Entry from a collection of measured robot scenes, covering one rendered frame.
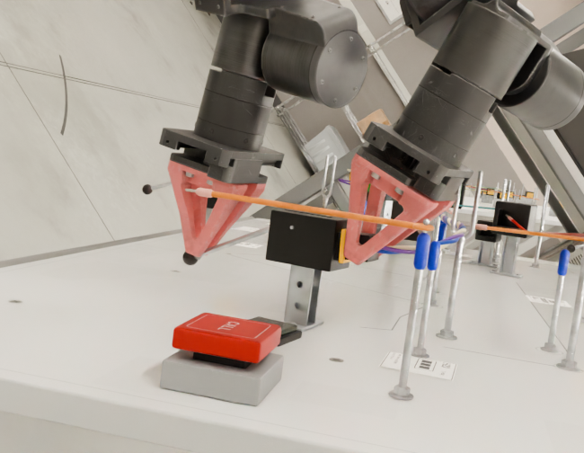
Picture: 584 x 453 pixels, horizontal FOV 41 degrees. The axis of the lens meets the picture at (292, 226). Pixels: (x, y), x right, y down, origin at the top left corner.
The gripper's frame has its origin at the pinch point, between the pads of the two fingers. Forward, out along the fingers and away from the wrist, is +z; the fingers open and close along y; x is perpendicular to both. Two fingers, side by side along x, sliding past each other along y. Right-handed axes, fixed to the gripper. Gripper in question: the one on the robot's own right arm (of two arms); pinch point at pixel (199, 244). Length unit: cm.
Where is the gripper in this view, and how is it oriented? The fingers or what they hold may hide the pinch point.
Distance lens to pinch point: 66.1
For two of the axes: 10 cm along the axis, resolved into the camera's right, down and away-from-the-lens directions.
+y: 4.2, -0.6, 9.1
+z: -2.8, 9.4, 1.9
